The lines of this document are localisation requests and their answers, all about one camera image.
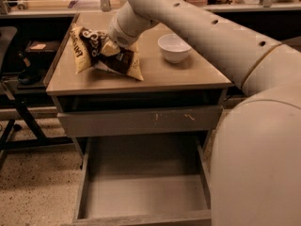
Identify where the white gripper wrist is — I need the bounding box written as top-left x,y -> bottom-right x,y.
101,2 -> 158,57

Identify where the brown Late July chip bag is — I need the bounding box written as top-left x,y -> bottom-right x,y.
71,25 -> 144,81

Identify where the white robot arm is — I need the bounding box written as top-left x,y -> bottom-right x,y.
109,0 -> 301,226

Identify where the closed grey top drawer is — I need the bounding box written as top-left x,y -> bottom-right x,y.
58,105 -> 222,137

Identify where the grey drawer cabinet with counter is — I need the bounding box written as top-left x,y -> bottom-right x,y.
42,8 -> 234,162

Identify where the open grey middle drawer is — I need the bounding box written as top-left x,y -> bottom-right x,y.
71,134 -> 212,226

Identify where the white ceramic bowl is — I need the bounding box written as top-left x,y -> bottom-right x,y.
157,34 -> 191,63

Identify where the dark box on shelf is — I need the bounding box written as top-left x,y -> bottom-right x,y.
25,40 -> 60,54

